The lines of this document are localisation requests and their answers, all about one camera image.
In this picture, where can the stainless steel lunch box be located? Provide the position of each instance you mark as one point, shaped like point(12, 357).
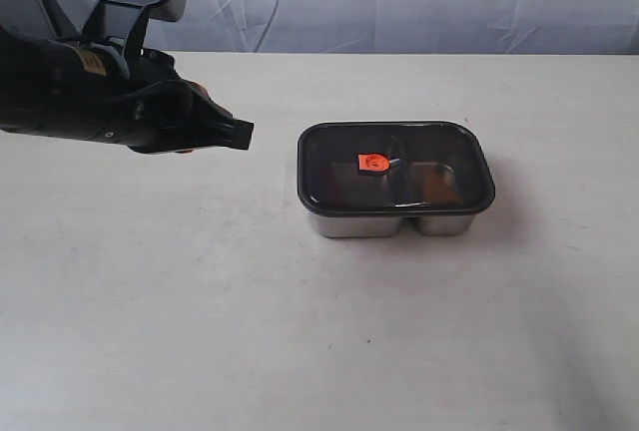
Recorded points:
point(389, 225)

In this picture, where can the dark transparent box lid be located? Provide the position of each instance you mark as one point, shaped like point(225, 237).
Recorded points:
point(392, 169)

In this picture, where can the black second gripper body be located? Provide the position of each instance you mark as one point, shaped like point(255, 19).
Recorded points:
point(90, 93)

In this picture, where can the white wrinkled backdrop curtain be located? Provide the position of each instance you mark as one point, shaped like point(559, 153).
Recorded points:
point(396, 26)

